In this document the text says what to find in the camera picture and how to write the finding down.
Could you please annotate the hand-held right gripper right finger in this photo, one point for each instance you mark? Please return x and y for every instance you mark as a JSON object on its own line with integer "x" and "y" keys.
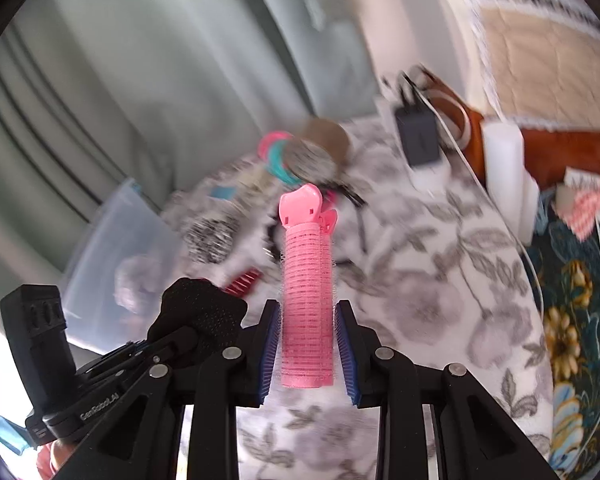
{"x": 347, "y": 355}

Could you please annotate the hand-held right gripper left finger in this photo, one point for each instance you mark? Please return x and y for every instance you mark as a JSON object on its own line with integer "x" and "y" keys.
{"x": 267, "y": 355}

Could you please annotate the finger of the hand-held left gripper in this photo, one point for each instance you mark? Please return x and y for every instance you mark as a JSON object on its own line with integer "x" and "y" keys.
{"x": 130, "y": 357}

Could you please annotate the pink hair roller clip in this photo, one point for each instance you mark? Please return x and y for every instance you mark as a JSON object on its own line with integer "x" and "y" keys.
{"x": 307, "y": 310}

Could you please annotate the black fabric hair accessory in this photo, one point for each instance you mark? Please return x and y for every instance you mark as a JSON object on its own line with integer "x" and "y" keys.
{"x": 200, "y": 305}

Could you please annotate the clear plastic storage bin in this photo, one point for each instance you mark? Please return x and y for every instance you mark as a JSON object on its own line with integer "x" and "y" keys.
{"x": 105, "y": 260}

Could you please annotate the pink round mirror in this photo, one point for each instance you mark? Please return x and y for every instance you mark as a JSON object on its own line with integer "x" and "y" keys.
{"x": 312, "y": 160}

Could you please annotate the red hair claw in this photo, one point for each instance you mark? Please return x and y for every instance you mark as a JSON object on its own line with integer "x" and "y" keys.
{"x": 240, "y": 280}

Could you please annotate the floral blanket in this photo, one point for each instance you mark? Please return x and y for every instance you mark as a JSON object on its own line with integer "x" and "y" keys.
{"x": 430, "y": 285}

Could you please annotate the leopard print scrunchie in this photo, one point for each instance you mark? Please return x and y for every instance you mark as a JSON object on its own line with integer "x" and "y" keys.
{"x": 210, "y": 237}

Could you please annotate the small white blue box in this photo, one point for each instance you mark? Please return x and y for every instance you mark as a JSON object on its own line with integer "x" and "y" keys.
{"x": 225, "y": 192}

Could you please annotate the bundle of pink teal bangles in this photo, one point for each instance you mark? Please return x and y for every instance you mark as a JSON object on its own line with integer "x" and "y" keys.
{"x": 275, "y": 157}

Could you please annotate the white power strip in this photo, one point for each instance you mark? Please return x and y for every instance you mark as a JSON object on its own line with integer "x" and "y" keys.
{"x": 430, "y": 175}

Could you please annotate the black charger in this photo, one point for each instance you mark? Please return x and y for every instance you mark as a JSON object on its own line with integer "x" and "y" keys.
{"x": 417, "y": 135}

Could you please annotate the dark floral cloth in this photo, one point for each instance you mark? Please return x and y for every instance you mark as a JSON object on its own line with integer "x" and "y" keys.
{"x": 575, "y": 310}

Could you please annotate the white cylindrical object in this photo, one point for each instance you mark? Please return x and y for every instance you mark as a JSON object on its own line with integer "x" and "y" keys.
{"x": 502, "y": 160}

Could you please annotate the grey green curtain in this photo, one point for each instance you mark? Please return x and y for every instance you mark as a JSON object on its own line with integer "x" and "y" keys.
{"x": 130, "y": 85}

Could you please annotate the brown wooden furniture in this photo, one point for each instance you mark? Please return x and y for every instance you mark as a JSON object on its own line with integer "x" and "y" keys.
{"x": 555, "y": 155}

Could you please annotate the beige quilted cloth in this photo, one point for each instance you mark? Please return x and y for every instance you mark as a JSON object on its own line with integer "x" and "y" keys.
{"x": 540, "y": 50}

